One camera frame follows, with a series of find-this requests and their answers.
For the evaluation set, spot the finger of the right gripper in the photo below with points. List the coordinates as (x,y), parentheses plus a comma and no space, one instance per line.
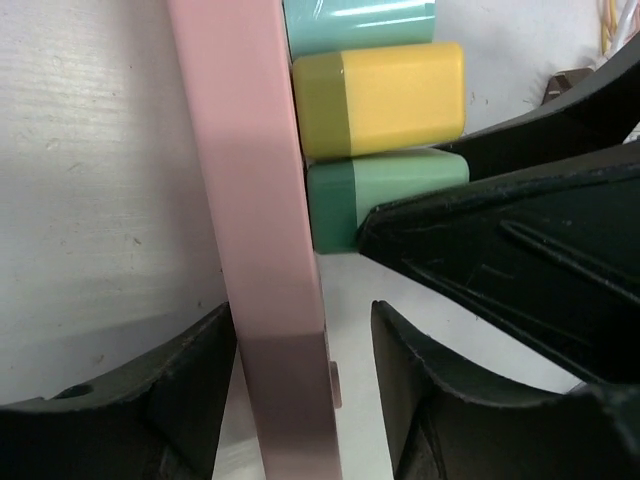
(549,255)
(597,113)

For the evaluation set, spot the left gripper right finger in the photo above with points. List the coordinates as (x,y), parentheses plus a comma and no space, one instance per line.
(448,418)

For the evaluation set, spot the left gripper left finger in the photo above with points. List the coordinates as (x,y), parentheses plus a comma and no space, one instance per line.
(158,416)

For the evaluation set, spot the brown cube plug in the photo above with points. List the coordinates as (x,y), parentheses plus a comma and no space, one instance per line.
(563,81)

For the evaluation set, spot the green cube plug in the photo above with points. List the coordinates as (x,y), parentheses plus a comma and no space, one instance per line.
(342,193)

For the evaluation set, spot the long pink power strip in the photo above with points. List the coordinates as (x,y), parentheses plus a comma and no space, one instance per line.
(234,58)

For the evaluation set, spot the yellow cube plug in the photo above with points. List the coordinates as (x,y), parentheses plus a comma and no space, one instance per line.
(365,101)

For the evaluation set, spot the teal cube plug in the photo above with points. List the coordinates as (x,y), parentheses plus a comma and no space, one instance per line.
(322,26)

